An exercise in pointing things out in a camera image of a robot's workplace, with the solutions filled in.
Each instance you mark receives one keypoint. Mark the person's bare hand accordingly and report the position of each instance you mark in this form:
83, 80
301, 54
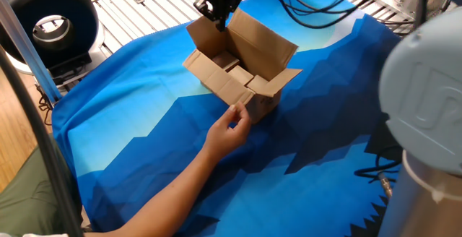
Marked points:
225, 136

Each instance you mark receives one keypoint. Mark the brown cardboard box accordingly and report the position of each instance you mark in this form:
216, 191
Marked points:
216, 79

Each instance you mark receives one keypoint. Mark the grey aluminium frame post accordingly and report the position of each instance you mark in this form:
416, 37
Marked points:
30, 52

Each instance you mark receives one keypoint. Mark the blue mountain print cloth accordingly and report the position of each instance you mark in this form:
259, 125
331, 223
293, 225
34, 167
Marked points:
180, 179

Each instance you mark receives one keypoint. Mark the white striped shirt sleeve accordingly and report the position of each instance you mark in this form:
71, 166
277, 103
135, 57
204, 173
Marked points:
39, 235

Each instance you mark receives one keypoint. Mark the green shorts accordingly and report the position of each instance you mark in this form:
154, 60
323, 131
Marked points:
25, 201

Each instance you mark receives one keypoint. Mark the silver mounting plate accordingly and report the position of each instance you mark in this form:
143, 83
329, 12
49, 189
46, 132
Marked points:
393, 5

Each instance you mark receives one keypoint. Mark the person's bare forearm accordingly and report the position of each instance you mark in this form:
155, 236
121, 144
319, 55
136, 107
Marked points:
166, 204

